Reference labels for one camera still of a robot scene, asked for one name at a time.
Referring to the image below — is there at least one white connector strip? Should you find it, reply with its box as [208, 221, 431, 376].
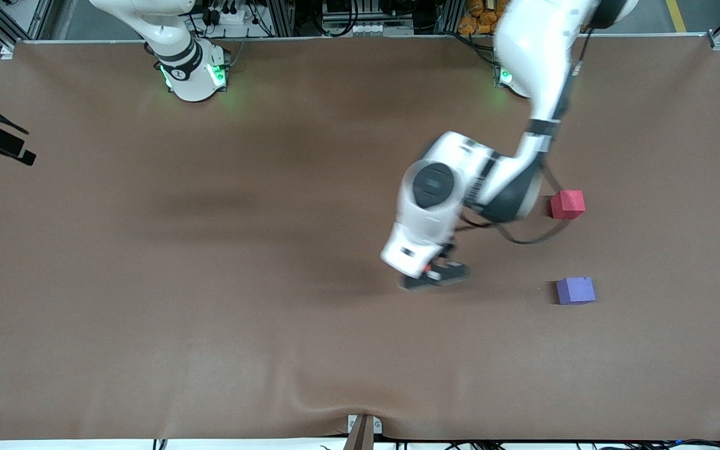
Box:
[322, 22, 418, 37]

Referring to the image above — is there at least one white power strip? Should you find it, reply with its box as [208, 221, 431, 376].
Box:
[202, 0, 249, 27]

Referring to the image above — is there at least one purple foam cube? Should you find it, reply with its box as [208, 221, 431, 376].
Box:
[556, 277, 596, 306]

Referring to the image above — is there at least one brown table mat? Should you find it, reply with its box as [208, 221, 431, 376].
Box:
[0, 36, 720, 441]

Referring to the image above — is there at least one red foam cube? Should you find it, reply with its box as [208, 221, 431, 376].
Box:
[550, 190, 586, 220]

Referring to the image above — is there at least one orange snack bags pile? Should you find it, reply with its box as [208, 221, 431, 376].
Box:
[459, 0, 508, 36]

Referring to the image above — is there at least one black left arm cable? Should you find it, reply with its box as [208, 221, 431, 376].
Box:
[460, 37, 579, 246]

